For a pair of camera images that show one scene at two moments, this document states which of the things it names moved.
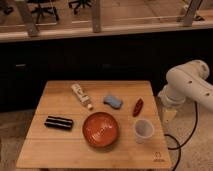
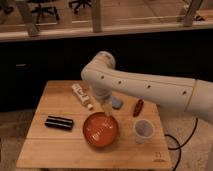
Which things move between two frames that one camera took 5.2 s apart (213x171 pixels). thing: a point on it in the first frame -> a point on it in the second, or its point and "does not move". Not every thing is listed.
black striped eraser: [59, 123] does not move
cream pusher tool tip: [169, 116] -> [107, 108]
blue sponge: [114, 102] does not move
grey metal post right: [190, 14] does not move
